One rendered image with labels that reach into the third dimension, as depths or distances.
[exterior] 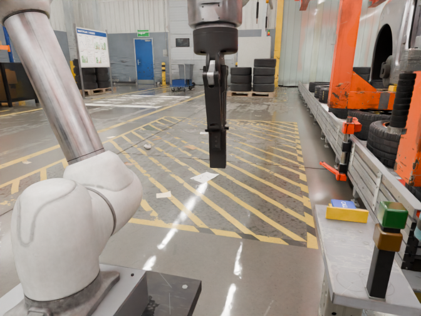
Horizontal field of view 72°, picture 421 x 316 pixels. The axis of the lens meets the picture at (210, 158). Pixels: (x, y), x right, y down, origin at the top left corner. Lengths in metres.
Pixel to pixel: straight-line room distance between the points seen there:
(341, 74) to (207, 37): 2.58
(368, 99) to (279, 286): 2.14
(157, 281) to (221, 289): 0.47
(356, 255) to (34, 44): 0.95
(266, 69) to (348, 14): 6.00
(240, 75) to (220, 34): 8.51
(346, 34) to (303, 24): 10.66
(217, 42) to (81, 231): 0.45
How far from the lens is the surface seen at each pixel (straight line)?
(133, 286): 0.78
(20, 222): 0.67
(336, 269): 0.80
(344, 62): 3.02
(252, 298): 1.33
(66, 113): 0.81
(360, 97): 3.07
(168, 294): 0.90
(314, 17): 13.69
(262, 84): 8.89
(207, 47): 0.48
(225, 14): 0.49
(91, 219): 0.68
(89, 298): 0.74
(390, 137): 2.21
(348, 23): 3.04
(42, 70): 0.84
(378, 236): 0.67
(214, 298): 1.32
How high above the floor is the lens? 0.91
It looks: 18 degrees down
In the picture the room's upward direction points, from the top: straight up
